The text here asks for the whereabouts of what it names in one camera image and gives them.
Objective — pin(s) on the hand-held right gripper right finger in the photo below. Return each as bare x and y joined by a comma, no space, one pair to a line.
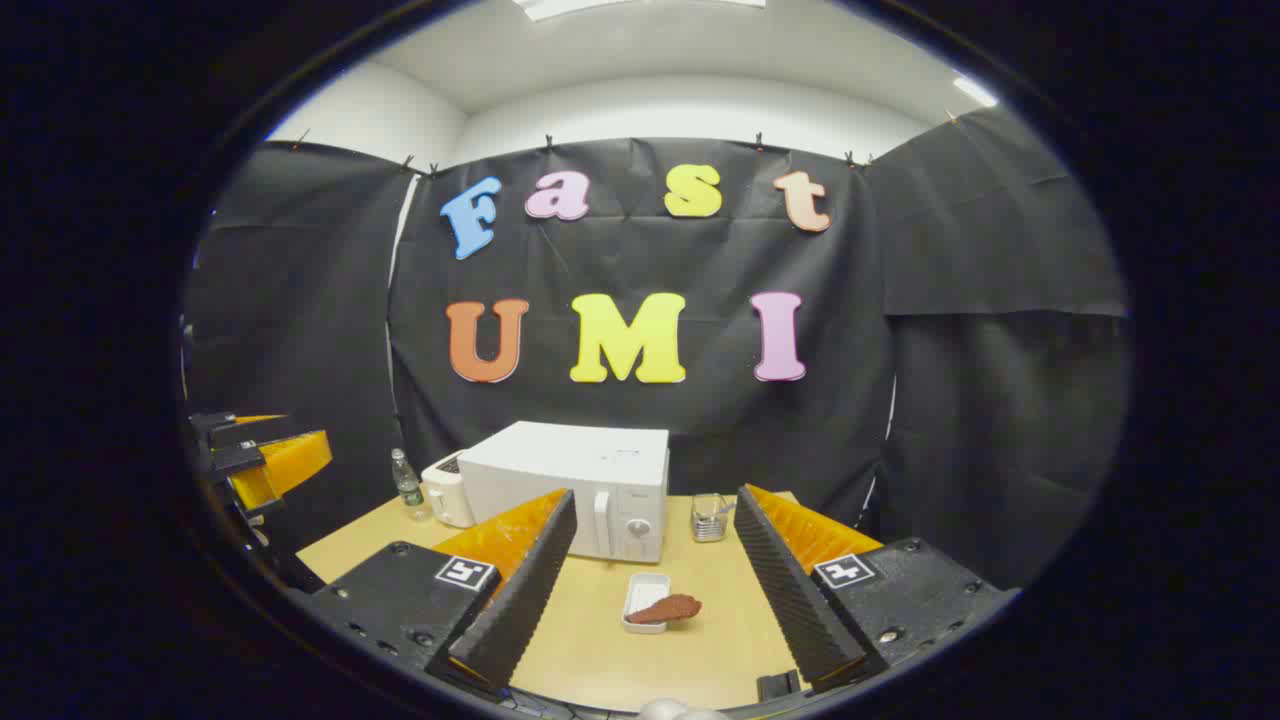
790,600

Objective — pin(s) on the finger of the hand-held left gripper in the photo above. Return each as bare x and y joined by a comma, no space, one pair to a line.
285,465
245,432

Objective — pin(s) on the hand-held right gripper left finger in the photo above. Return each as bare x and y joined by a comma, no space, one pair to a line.
520,600

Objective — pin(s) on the brown meat piece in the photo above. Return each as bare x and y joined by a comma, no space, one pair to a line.
670,608

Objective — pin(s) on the white microwave oven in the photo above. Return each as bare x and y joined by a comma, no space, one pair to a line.
560,460

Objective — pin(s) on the metal mesh cup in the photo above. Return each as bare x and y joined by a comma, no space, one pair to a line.
708,520

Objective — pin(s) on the clear plastic water bottle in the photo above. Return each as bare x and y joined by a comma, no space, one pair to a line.
407,488

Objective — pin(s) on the white rectangular tray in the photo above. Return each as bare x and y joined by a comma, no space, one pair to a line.
645,588

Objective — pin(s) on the white toaster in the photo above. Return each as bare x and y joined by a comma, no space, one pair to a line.
445,495

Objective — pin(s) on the small ceiling light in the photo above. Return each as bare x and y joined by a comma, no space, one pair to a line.
975,92

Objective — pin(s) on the long ceiling light panel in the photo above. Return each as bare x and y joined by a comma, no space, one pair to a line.
640,6

